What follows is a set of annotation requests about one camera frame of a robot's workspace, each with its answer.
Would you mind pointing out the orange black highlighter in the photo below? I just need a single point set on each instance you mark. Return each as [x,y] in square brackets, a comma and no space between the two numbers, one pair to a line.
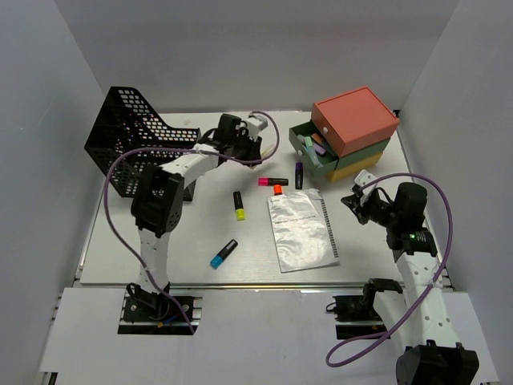
[277,190]

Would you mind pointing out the yellow bottom drawer box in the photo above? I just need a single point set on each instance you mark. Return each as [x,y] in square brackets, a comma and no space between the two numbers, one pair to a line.
[353,168]

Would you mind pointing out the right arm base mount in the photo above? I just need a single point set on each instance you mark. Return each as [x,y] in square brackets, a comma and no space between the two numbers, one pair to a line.
[355,315]

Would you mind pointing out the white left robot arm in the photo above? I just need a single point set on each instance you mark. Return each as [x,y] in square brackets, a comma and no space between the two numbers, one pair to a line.
[158,203]

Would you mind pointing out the pastel yellow highlighter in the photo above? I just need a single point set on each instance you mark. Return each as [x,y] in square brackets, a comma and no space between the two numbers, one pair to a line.
[268,151]

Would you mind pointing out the pastel purple highlighter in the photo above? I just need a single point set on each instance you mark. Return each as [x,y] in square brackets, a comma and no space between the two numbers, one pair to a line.
[319,149]

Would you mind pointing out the pastel orange highlighter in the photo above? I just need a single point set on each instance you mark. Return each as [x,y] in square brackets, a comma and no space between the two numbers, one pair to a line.
[318,139]

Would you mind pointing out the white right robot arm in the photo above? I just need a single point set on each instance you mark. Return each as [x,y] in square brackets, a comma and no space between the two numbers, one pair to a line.
[413,311]

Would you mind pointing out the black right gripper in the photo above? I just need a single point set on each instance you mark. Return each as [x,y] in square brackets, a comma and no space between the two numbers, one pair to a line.
[356,205]

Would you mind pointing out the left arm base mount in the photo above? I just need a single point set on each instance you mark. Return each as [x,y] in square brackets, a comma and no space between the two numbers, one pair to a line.
[145,313]

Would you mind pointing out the blue black highlighter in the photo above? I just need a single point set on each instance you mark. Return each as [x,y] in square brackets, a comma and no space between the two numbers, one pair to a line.
[223,254]

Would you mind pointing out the yellow black highlighter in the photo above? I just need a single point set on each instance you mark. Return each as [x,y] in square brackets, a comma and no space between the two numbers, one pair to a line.
[238,205]

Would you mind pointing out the purple black highlighter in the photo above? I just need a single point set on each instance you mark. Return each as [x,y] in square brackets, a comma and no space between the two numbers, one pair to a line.
[299,176]

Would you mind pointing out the coral top drawer box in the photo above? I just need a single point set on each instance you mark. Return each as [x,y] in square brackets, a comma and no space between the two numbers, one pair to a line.
[353,120]

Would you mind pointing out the pastel blue highlighter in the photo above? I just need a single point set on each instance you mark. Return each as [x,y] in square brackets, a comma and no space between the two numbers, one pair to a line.
[303,150]

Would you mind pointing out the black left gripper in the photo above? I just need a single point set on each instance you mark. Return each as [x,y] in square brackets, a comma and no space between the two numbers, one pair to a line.
[254,145]

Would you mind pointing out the black mesh file holder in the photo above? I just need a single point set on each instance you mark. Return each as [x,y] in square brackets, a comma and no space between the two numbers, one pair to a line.
[127,121]

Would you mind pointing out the green drawer box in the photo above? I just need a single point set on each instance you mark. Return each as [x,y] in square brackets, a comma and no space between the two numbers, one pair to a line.
[327,161]

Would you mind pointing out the pastel green highlighter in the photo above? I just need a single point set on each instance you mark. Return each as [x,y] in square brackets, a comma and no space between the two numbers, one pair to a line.
[312,152]

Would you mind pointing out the white safety instruction booklet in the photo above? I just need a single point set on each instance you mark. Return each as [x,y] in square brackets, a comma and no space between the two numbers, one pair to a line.
[302,231]

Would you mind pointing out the pink black highlighter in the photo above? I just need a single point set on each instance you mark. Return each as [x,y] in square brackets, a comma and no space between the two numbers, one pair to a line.
[270,181]

